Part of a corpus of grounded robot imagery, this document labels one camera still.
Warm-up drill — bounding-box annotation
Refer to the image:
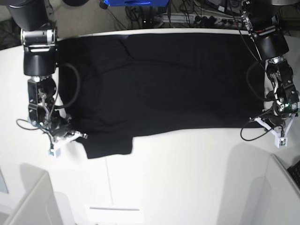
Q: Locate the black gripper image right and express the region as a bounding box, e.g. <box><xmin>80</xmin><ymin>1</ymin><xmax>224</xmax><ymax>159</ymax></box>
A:
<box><xmin>249</xmin><ymin>110</ymin><xmax>292</xmax><ymax>128</ymax></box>

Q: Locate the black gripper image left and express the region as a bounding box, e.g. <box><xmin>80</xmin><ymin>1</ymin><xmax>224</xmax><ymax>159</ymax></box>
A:
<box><xmin>43</xmin><ymin>114</ymin><xmax>87</xmax><ymax>139</ymax></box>

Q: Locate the black T-shirt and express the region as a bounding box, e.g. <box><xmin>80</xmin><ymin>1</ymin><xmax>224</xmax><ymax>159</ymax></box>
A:
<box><xmin>58</xmin><ymin>33</ymin><xmax>264</xmax><ymax>159</ymax></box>

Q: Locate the robot arm image right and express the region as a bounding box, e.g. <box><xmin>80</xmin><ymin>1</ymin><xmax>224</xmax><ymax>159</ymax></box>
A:
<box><xmin>242</xmin><ymin>0</ymin><xmax>300</xmax><ymax>127</ymax></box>

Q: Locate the black keyboard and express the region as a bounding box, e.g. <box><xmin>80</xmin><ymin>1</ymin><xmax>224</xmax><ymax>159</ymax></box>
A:
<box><xmin>287</xmin><ymin>161</ymin><xmax>300</xmax><ymax>187</ymax></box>

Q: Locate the white partition panel right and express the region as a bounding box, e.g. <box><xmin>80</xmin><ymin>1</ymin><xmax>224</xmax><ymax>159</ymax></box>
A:
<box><xmin>263</xmin><ymin>155</ymin><xmax>300</xmax><ymax>225</ymax></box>

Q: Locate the white partition panel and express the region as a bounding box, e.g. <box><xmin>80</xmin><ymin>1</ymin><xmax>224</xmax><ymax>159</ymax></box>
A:
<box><xmin>263</xmin><ymin>155</ymin><xmax>300</xmax><ymax>225</ymax></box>
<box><xmin>4</xmin><ymin>171</ymin><xmax>65</xmax><ymax>225</ymax></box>

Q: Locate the white table slot plate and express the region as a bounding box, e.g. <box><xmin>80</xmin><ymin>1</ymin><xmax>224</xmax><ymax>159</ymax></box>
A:
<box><xmin>90</xmin><ymin>206</ymin><xmax>140</xmax><ymax>211</ymax></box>

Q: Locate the white partition panel left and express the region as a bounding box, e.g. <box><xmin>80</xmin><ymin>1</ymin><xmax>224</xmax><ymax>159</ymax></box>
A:
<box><xmin>4</xmin><ymin>171</ymin><xmax>65</xmax><ymax>225</ymax></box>

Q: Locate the blue box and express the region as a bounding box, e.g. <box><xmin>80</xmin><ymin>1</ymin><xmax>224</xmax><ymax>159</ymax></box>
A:
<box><xmin>104</xmin><ymin>0</ymin><xmax>169</xmax><ymax>7</ymax></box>

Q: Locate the white power strip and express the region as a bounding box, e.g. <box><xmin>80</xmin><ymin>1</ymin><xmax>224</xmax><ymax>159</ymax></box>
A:
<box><xmin>156</xmin><ymin>13</ymin><xmax>236</xmax><ymax>27</ymax></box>

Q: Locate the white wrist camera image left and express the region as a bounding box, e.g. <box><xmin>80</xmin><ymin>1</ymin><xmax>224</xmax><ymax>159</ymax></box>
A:
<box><xmin>48</xmin><ymin>131</ymin><xmax>82</xmax><ymax>157</ymax></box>

